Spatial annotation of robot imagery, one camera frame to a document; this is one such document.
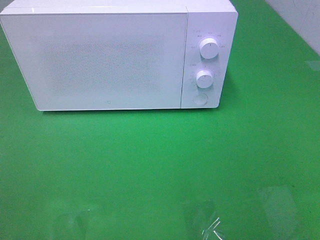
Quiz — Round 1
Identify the round microwave door button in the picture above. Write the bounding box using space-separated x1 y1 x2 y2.
193 93 208 106

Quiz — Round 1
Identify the white microwave knob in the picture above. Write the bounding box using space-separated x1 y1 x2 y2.
195 70 214 89
199 37 220 60

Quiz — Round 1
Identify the white microwave oven body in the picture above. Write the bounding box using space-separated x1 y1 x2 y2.
0 0 238 109

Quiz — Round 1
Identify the white microwave door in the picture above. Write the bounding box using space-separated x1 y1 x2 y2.
0 13 187 111

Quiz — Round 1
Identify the clear tape piece on table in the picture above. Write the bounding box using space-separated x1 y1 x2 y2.
201 217 226 240

